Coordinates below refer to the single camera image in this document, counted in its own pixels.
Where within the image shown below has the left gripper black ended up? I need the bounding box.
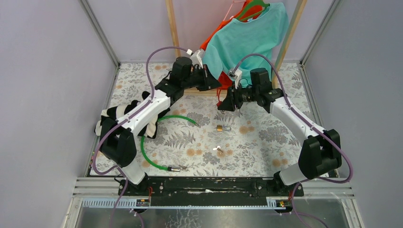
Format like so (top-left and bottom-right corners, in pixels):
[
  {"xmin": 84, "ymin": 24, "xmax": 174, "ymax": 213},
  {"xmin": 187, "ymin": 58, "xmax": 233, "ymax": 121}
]
[{"xmin": 181, "ymin": 64, "xmax": 221, "ymax": 92}]

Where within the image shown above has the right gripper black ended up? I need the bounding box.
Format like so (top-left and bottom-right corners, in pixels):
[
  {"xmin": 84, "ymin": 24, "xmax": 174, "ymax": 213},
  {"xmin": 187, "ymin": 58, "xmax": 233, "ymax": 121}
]
[{"xmin": 217, "ymin": 81, "xmax": 259, "ymax": 112}]

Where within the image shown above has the red cable lock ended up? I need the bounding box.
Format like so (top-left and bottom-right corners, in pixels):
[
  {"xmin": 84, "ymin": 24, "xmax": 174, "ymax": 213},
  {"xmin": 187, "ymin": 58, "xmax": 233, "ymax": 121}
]
[{"xmin": 216, "ymin": 88, "xmax": 223, "ymax": 107}]

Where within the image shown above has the brass padlock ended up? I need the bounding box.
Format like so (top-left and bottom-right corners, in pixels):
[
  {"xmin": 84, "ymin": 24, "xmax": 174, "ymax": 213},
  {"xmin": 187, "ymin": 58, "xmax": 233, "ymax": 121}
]
[{"xmin": 216, "ymin": 125, "xmax": 231, "ymax": 132}]

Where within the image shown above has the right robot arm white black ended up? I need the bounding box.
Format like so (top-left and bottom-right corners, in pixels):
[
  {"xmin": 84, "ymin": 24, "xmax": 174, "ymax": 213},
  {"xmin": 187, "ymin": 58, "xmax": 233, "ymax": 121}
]
[{"xmin": 218, "ymin": 68, "xmax": 342, "ymax": 196}]

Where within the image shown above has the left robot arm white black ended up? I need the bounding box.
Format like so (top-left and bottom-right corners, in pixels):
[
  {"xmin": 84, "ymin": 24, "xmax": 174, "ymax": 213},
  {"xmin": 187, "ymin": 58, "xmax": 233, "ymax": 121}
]
[{"xmin": 99, "ymin": 57, "xmax": 221, "ymax": 195}]

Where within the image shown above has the floral table mat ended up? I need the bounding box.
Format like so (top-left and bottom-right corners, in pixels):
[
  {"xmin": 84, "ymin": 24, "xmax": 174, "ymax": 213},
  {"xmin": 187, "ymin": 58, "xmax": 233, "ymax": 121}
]
[{"xmin": 110, "ymin": 63, "xmax": 314, "ymax": 177}]

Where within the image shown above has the teal t-shirt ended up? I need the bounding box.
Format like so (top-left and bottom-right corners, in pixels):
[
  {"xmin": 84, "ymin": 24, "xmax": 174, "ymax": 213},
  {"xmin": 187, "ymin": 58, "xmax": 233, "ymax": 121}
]
[{"xmin": 202, "ymin": 2, "xmax": 289, "ymax": 79}]

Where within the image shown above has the orange garment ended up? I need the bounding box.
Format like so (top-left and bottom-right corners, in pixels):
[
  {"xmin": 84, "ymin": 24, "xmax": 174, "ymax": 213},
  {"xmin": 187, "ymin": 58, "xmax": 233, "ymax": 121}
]
[{"xmin": 200, "ymin": 0, "xmax": 260, "ymax": 89}]

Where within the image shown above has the pink hanger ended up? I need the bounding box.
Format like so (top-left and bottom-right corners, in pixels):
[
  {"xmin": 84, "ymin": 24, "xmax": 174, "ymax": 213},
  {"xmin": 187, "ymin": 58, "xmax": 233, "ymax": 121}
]
[{"xmin": 222, "ymin": 0, "xmax": 246, "ymax": 21}]

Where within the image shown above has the green hanger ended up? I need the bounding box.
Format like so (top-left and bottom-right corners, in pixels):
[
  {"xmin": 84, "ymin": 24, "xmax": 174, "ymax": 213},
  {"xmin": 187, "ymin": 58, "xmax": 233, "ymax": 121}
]
[{"xmin": 236, "ymin": 0, "xmax": 270, "ymax": 21}]

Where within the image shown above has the black white striped cloth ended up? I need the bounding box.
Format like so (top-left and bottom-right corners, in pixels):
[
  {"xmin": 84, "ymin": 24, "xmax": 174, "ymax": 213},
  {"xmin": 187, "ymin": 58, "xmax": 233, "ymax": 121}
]
[{"xmin": 94, "ymin": 90, "xmax": 172, "ymax": 138}]

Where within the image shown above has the wooden clothes rack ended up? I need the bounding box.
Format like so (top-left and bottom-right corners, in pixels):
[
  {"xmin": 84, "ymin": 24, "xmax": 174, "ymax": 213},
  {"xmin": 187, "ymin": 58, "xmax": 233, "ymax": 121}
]
[{"xmin": 165, "ymin": 0, "xmax": 307, "ymax": 97}]

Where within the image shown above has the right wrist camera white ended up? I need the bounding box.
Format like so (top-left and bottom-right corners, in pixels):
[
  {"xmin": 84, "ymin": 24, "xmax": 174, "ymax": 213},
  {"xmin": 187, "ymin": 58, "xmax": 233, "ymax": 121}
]
[{"xmin": 228, "ymin": 68, "xmax": 242, "ymax": 89}]

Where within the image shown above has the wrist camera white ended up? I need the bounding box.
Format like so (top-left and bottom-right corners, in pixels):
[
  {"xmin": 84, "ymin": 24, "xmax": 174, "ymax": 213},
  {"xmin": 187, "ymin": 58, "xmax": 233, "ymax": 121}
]
[
  {"xmin": 228, "ymin": 68, "xmax": 242, "ymax": 89},
  {"xmin": 186, "ymin": 49, "xmax": 205, "ymax": 68}
]

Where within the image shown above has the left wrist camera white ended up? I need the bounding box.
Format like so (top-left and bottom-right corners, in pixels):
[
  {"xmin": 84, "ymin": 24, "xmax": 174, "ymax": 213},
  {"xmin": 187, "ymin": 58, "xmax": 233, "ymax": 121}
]
[{"xmin": 186, "ymin": 49, "xmax": 205, "ymax": 68}]

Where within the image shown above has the green cable lock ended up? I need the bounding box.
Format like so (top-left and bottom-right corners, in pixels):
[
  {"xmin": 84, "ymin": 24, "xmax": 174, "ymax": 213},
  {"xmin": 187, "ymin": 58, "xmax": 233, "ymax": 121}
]
[{"xmin": 140, "ymin": 115, "xmax": 201, "ymax": 172}]

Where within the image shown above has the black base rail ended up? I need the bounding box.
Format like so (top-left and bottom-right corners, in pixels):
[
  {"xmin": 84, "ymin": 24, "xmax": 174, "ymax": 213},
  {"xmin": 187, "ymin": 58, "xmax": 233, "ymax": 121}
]
[{"xmin": 118, "ymin": 176, "xmax": 304, "ymax": 207}]

